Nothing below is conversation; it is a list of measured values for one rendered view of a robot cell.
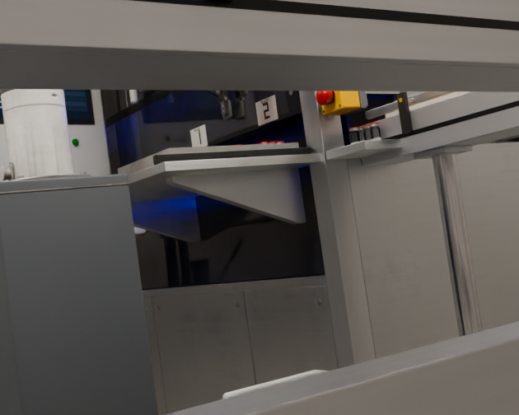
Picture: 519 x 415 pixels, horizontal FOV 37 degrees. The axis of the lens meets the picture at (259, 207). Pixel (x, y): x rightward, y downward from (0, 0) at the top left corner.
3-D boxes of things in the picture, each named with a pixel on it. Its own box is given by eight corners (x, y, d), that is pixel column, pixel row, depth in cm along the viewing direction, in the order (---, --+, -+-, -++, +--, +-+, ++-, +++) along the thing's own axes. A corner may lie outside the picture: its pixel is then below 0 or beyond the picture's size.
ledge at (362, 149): (371, 157, 182) (371, 149, 183) (412, 146, 172) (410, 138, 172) (326, 160, 174) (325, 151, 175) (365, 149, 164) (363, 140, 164)
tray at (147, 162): (240, 174, 201) (238, 161, 201) (300, 157, 179) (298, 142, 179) (119, 183, 181) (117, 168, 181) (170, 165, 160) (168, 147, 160)
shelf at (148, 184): (199, 199, 238) (198, 193, 238) (347, 160, 181) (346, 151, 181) (47, 212, 211) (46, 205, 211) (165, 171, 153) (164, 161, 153)
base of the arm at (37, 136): (7, 183, 138) (-6, 81, 139) (-17, 197, 154) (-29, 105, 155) (107, 175, 148) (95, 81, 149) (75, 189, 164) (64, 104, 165)
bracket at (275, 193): (298, 223, 185) (291, 170, 186) (306, 221, 182) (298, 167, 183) (173, 238, 165) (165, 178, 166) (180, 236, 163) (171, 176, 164)
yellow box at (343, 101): (346, 115, 178) (342, 84, 178) (367, 108, 172) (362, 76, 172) (320, 115, 173) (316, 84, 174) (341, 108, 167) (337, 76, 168)
